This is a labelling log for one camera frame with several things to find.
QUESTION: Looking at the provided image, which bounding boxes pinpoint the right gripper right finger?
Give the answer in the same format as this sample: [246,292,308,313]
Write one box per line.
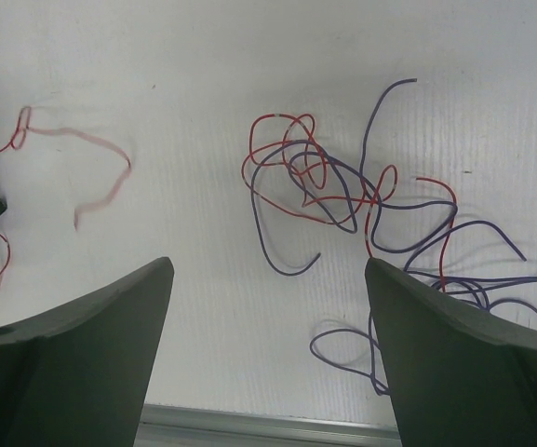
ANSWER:
[365,258,537,446]

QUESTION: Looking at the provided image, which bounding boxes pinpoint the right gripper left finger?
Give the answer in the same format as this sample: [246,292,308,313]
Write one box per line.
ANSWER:
[0,257,174,446]

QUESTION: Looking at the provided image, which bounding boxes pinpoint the red purple white wires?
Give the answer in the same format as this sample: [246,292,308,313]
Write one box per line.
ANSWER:
[240,78,537,397]

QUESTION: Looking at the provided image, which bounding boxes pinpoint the aluminium mounting rail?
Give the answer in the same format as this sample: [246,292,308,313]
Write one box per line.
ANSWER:
[141,404,400,445]

